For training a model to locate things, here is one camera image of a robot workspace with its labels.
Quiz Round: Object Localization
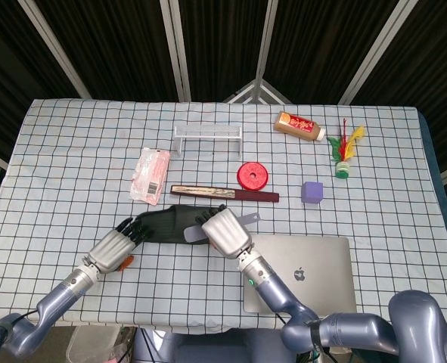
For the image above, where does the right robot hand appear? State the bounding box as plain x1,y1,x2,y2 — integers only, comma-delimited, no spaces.
194,203,254,261

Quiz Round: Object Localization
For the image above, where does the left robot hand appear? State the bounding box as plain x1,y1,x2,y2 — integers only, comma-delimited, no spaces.
82,216,149,280

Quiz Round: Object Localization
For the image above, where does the grey spatula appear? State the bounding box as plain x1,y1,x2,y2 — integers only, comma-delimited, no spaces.
183,212,262,243

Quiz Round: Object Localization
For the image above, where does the black slipper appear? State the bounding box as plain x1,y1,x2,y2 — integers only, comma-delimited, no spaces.
132,204,225,246

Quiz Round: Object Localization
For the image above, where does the dark red folding fan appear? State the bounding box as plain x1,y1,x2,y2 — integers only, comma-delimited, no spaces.
169,185,281,204

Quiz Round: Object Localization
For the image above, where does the red round disc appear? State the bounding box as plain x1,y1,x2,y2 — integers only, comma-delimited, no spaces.
236,161,271,191

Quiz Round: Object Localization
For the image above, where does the blue checkered tablecloth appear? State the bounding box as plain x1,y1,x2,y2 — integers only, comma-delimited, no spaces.
0,98,447,336

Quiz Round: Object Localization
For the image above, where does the pink plastic packet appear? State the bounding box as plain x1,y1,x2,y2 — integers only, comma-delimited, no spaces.
129,147,171,206

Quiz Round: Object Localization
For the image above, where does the clear plastic container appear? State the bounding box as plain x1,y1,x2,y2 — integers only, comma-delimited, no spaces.
65,325,123,363

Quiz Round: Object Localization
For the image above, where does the purple cube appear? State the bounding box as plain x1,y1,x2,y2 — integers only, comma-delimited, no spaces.
300,181,324,206

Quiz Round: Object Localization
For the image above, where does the silver laptop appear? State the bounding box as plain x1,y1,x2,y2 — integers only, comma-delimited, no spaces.
243,234,358,315

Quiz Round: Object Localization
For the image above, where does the white mesh shelf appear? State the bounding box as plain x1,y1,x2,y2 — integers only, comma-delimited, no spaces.
172,125,244,160

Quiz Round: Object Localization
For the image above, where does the brown drink bottle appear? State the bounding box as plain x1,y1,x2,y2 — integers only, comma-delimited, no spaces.
273,110,327,143

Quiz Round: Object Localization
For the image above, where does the colourful feather shuttlecock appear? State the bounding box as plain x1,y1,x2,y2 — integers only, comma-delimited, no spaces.
326,118,366,179

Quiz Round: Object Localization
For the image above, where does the dark blue table skirt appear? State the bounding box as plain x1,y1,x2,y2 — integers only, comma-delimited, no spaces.
418,108,447,243

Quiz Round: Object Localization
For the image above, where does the white triangular frame foot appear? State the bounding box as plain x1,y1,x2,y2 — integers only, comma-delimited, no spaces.
222,78,294,105

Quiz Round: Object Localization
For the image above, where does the white screen frame post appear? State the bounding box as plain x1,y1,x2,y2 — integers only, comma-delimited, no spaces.
17,0,92,101
337,0,411,105
250,0,280,86
160,0,192,102

